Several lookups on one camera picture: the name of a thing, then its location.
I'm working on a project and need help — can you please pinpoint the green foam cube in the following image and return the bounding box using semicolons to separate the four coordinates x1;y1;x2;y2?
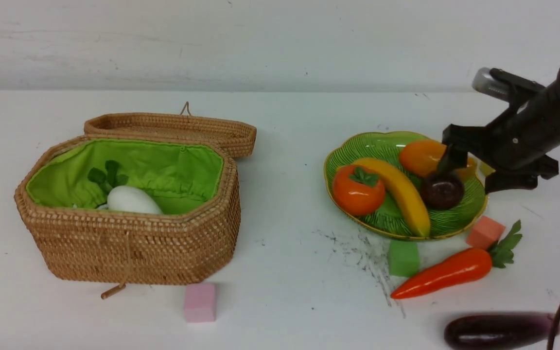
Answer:
387;241;420;278

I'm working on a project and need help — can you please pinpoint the woven wicker basket green lining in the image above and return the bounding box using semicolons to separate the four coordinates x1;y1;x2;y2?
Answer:
15;135;241;298

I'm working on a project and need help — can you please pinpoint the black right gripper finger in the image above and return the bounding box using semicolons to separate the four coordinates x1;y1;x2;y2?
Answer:
485;171;538;194

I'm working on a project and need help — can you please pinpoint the yellow banana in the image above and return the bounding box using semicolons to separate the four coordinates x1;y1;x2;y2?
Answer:
352;157;431;238

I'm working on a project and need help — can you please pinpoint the pink foam cube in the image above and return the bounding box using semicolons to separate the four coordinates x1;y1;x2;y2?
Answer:
184;283;216;323

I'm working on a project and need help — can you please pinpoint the white radish with leaves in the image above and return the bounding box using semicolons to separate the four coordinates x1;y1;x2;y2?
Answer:
87;160;163;215

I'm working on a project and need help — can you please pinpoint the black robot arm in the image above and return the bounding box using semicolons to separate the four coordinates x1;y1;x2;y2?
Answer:
436;67;560;193

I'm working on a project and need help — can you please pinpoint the orange plastic carrot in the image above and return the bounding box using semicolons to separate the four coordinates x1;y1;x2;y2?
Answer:
390;220;523;300

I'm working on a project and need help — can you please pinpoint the orange persimmon with green top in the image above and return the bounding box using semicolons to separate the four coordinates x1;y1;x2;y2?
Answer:
332;164;386;217

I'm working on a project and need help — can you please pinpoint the dark purple mangosteen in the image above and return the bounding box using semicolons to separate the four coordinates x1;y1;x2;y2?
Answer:
419;172;465;210

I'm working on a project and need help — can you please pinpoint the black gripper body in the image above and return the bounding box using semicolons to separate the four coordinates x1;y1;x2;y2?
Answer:
442;92;560;179

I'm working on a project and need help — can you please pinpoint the salmon foam cube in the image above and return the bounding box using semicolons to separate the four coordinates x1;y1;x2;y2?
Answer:
466;215;506;250

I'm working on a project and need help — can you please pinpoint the dark purple eggplant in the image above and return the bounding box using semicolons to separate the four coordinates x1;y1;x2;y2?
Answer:
443;312;555;350

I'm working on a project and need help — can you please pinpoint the woven wicker basket lid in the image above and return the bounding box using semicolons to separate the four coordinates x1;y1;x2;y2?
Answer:
84;103;257;158

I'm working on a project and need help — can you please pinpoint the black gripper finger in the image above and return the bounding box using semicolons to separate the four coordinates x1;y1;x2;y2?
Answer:
436;144;468;175

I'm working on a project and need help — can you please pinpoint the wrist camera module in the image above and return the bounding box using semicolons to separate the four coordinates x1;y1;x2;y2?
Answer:
471;67;546;103

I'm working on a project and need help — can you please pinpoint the yellow orange mango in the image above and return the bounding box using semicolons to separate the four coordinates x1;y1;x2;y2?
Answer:
398;139;476;182

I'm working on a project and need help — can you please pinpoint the yellow foam cube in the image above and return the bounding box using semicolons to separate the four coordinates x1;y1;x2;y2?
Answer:
479;161;495;177

